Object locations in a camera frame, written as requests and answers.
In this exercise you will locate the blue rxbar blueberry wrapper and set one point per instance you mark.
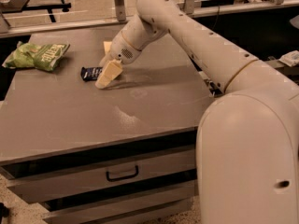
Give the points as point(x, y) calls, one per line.
point(90, 73)

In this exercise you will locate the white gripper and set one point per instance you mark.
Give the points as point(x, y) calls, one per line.
point(120, 50)

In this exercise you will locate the black drawer handle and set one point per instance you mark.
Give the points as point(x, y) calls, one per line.
point(122, 174)

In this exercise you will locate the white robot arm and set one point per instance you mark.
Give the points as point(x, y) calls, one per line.
point(247, 140)

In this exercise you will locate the green jalapeno chip bag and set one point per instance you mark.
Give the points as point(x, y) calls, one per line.
point(42, 57)

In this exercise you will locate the yellow sponge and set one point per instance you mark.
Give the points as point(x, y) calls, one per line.
point(107, 46)

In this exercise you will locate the grey drawer cabinet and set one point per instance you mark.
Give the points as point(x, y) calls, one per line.
point(60, 134)

